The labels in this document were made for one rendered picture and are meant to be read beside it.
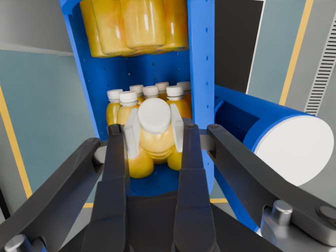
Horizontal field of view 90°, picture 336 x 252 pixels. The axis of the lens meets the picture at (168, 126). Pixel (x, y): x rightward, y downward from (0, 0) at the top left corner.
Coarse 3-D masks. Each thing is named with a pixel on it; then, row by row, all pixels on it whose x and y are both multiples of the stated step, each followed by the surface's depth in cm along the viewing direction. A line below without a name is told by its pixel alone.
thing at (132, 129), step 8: (136, 112) 19; (128, 120) 16; (136, 120) 18; (128, 128) 14; (136, 128) 18; (128, 136) 15; (136, 136) 17; (128, 144) 15; (136, 144) 16; (128, 152) 15; (136, 152) 16
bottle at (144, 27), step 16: (128, 0) 25; (144, 0) 25; (160, 0) 26; (128, 16) 26; (144, 16) 26; (160, 16) 27; (128, 32) 27; (144, 32) 26; (160, 32) 27; (144, 48) 32
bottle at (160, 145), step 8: (144, 128) 21; (168, 128) 22; (144, 136) 22; (152, 136) 22; (160, 136) 22; (168, 136) 23; (144, 144) 24; (152, 144) 23; (160, 144) 23; (168, 144) 24; (152, 152) 27; (160, 152) 27; (168, 152) 31
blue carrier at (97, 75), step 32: (64, 0) 25; (192, 0) 24; (192, 32) 25; (96, 64) 41; (128, 64) 48; (160, 64) 50; (192, 64) 27; (96, 96) 41; (192, 96) 29; (96, 128) 38; (160, 192) 41
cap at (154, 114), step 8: (144, 104) 20; (152, 104) 20; (160, 104) 20; (144, 112) 19; (152, 112) 19; (160, 112) 19; (168, 112) 19; (144, 120) 19; (152, 120) 19; (160, 120) 19; (168, 120) 19; (152, 128) 19; (160, 128) 20
